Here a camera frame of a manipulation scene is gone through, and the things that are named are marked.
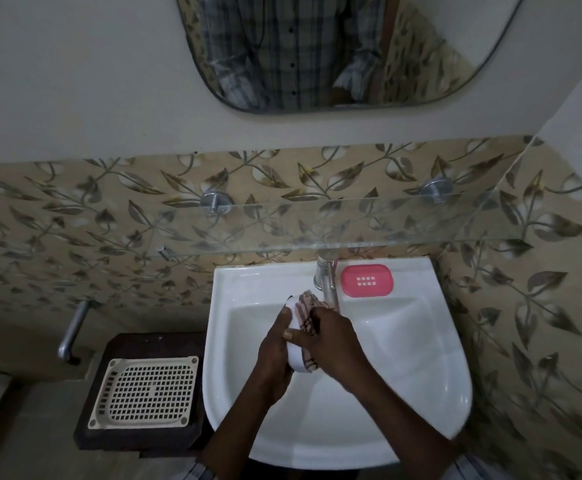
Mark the person's right forearm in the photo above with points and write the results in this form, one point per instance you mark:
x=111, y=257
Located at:
x=403, y=424

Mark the white ceramic wash basin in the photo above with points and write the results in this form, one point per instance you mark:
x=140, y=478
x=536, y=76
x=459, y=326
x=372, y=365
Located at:
x=406, y=354

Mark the clear glass shelf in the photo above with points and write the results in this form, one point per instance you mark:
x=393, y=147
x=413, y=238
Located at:
x=331, y=222

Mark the person's left thumb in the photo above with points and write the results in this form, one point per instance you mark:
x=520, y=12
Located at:
x=282, y=323

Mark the person's left forearm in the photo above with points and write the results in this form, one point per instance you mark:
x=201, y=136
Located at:
x=238, y=432

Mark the person's left hand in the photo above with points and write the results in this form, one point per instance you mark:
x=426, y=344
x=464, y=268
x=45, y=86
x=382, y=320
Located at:
x=271, y=362

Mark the pink soap dish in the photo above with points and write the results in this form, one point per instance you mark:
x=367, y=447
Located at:
x=367, y=280

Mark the cream plastic grille tray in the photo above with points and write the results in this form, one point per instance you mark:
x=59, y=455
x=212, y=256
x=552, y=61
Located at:
x=146, y=392

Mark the person's right thumb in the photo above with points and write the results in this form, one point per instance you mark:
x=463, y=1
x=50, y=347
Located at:
x=298, y=337

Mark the person's right hand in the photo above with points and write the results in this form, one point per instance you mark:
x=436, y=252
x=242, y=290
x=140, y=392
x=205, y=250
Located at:
x=338, y=347

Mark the small chrome wall peg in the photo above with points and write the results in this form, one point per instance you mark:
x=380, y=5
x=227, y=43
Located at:
x=166, y=253

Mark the chrome faucet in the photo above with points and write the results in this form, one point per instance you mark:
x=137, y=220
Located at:
x=327, y=279

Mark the pink brown patterned cloth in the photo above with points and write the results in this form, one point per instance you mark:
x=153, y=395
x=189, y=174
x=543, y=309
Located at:
x=307, y=307

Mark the dark brown wooden stool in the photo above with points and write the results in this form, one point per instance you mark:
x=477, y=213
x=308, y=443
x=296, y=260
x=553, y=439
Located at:
x=101, y=439

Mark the rounded wall mirror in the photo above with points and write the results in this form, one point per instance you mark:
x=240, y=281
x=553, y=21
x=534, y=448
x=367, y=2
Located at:
x=321, y=49

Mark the chrome shelf bracket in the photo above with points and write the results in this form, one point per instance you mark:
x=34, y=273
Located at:
x=214, y=201
x=436, y=189

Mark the white cup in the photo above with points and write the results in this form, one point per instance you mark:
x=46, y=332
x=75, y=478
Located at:
x=297, y=357

